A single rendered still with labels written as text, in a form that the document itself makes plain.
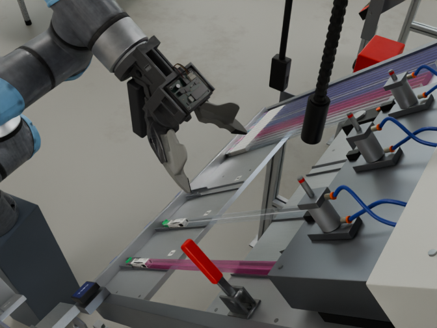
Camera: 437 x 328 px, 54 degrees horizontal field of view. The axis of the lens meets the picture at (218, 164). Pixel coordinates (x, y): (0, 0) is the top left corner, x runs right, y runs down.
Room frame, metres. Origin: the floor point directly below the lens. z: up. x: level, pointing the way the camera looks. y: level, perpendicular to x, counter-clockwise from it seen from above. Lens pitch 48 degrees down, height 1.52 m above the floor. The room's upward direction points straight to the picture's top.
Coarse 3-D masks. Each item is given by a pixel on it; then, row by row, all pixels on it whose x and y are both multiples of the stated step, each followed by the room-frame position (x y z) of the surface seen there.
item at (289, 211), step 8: (272, 208) 0.39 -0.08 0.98; (280, 208) 0.38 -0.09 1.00; (288, 208) 0.38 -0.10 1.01; (296, 208) 0.37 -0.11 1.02; (208, 216) 0.47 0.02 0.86; (216, 216) 0.45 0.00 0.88; (224, 216) 0.44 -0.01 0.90; (232, 216) 0.43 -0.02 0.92; (240, 216) 0.41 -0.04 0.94; (248, 216) 0.40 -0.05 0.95; (256, 216) 0.40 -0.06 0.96; (264, 216) 0.39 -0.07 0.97; (272, 216) 0.38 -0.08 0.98; (280, 216) 0.37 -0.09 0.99; (288, 216) 0.37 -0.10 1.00; (296, 216) 0.36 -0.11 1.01; (184, 224) 0.49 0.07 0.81; (192, 224) 0.47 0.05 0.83; (200, 224) 0.46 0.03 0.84; (208, 224) 0.45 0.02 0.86
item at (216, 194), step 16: (272, 144) 0.68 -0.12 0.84; (224, 160) 0.74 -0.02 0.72; (240, 160) 0.68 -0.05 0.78; (256, 160) 0.64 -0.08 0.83; (224, 176) 0.64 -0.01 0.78; (240, 176) 0.59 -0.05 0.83; (208, 192) 0.60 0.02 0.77; (224, 192) 0.56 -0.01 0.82; (240, 192) 0.54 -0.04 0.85; (192, 208) 0.55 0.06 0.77; (208, 208) 0.52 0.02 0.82; (224, 208) 0.49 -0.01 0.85; (160, 240) 0.48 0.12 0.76; (176, 240) 0.45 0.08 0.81; (144, 256) 0.44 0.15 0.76; (160, 256) 0.42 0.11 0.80; (176, 256) 0.39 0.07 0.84; (128, 272) 0.41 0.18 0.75; (144, 272) 0.39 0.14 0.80; (160, 272) 0.37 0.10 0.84; (112, 288) 0.38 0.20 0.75; (128, 288) 0.36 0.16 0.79; (144, 288) 0.34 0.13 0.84
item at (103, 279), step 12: (264, 108) 0.92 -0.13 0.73; (252, 120) 0.87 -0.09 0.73; (228, 144) 0.78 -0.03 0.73; (216, 156) 0.74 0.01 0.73; (204, 168) 0.70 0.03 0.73; (216, 168) 0.71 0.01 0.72; (192, 180) 0.66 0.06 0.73; (204, 180) 0.67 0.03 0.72; (180, 192) 0.63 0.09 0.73; (192, 192) 0.64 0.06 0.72; (168, 204) 0.59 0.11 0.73; (180, 204) 0.60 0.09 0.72; (156, 216) 0.56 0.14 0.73; (168, 216) 0.57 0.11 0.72; (144, 228) 0.53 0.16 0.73; (144, 240) 0.50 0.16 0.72; (132, 252) 0.47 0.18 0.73; (120, 264) 0.44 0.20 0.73; (108, 276) 0.42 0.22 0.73
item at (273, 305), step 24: (336, 144) 0.53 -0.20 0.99; (312, 168) 0.48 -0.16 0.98; (336, 168) 0.45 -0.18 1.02; (264, 240) 0.34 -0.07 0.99; (288, 240) 0.31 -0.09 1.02; (264, 288) 0.24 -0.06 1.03; (216, 312) 0.23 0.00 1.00; (264, 312) 0.20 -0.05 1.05; (288, 312) 0.19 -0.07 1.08; (312, 312) 0.18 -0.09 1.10
